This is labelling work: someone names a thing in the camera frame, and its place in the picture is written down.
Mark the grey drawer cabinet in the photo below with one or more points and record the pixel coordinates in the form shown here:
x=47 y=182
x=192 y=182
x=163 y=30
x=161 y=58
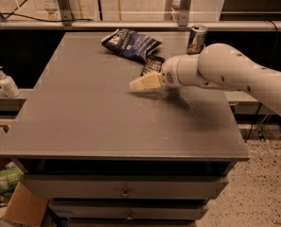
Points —
x=83 y=119

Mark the blue silver drink can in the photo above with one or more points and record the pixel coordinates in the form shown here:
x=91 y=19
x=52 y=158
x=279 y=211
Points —
x=196 y=39

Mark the white pump lotion bottle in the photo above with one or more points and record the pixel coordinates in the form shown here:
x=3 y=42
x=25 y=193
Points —
x=8 y=85

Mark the middle grey drawer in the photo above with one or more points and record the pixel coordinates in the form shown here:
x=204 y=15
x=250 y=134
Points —
x=130 y=210

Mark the brown cardboard box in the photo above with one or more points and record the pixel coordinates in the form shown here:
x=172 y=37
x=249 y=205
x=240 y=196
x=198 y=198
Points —
x=25 y=208

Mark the grey drawer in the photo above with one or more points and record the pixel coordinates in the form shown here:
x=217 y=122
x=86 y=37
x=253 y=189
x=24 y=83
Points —
x=130 y=210
x=125 y=187

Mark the top grey drawer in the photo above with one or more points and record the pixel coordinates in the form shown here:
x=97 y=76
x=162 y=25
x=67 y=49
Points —
x=125 y=187

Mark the green wipes package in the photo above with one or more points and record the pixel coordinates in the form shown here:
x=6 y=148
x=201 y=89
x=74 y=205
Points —
x=10 y=177

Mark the metal frame rail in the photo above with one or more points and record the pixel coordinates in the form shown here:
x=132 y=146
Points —
x=260 y=26

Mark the black rxbar chocolate bar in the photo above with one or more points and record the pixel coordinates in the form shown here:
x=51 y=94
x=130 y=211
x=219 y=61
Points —
x=153 y=63

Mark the blue snack bag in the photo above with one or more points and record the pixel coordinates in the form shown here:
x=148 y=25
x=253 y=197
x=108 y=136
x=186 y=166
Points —
x=130 y=44

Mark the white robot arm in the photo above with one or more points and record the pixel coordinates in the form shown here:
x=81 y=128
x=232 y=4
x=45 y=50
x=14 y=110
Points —
x=219 y=67

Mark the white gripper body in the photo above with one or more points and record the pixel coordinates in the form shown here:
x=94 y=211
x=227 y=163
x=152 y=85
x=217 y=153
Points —
x=168 y=73

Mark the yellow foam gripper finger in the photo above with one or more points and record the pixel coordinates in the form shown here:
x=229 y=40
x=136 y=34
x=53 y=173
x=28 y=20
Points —
x=149 y=81

